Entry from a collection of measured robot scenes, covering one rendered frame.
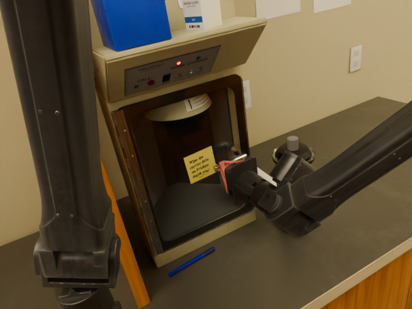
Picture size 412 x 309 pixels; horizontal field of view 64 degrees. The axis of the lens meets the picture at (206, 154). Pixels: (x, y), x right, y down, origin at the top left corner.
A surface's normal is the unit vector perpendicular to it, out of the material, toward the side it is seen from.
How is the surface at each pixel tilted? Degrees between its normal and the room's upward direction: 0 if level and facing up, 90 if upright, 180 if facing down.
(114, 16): 90
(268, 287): 0
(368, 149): 44
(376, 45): 90
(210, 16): 90
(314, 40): 90
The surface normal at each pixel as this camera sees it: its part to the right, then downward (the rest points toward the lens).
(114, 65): 0.43, 0.87
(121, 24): 0.46, 0.36
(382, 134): -0.79, -0.48
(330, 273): -0.15, -0.87
